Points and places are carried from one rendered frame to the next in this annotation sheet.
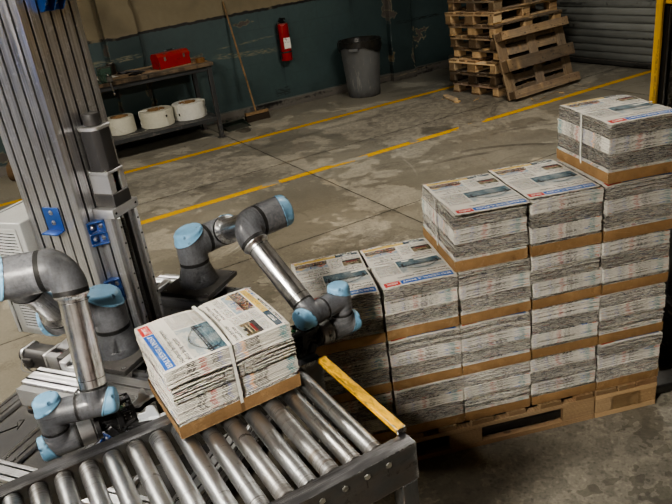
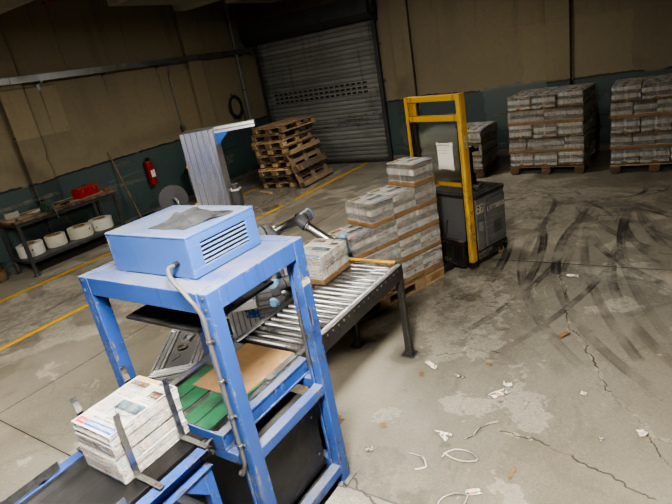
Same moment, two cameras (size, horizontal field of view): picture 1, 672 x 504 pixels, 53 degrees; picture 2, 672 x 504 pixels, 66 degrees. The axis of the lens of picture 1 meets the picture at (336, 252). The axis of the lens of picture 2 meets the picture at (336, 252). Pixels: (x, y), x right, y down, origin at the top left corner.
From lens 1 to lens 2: 264 cm
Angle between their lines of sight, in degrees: 24
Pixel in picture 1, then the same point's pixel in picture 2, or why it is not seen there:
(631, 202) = (423, 193)
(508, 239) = (388, 212)
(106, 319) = not seen: hidden behind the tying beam
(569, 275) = (408, 225)
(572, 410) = (418, 283)
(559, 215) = (402, 201)
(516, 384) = not seen: hidden behind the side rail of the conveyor
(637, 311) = (432, 236)
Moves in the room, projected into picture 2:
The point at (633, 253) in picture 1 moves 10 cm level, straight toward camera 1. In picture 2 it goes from (427, 213) to (429, 215)
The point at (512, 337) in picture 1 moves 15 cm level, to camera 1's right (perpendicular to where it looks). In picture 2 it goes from (394, 253) to (407, 249)
